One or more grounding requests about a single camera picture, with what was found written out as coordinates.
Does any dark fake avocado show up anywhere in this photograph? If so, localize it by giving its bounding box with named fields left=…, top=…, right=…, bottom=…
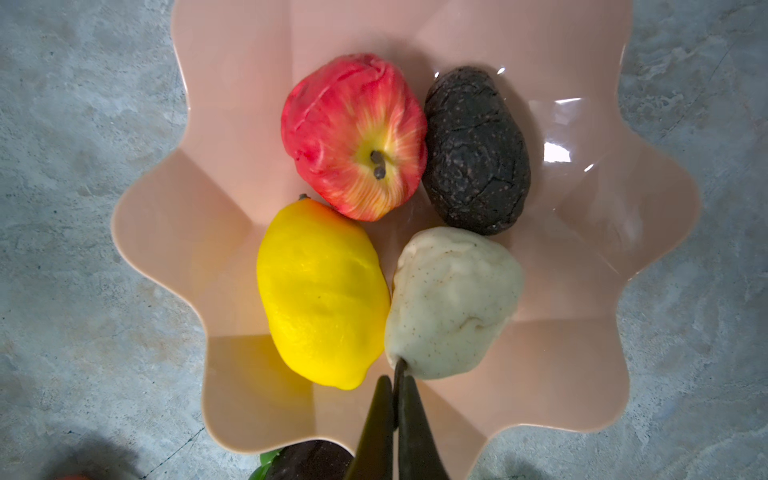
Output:
left=422, top=66, right=531, bottom=236

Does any green fake lime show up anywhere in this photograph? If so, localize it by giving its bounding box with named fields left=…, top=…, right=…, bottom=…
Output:
left=249, top=449, right=281, bottom=480

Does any beige fake pear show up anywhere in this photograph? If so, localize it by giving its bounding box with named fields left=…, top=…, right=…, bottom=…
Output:
left=385, top=227, right=525, bottom=380

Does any dark brown fake fig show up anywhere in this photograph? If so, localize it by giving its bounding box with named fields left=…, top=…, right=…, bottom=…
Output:
left=266, top=440, right=353, bottom=480

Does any red fake apple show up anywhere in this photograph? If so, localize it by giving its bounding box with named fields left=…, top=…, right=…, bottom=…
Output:
left=281, top=53, right=427, bottom=222

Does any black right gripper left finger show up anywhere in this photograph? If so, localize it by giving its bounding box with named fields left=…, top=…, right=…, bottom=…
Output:
left=344, top=376, right=395, bottom=480

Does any yellow fake lemon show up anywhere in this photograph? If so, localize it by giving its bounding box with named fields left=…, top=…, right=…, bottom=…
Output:
left=257, top=196, right=390, bottom=390

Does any pink scalloped fruit bowl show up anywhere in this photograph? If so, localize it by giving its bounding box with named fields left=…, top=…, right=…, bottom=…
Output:
left=112, top=1, right=700, bottom=479

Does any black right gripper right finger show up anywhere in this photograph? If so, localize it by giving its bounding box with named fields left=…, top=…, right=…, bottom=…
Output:
left=397, top=376, right=449, bottom=480

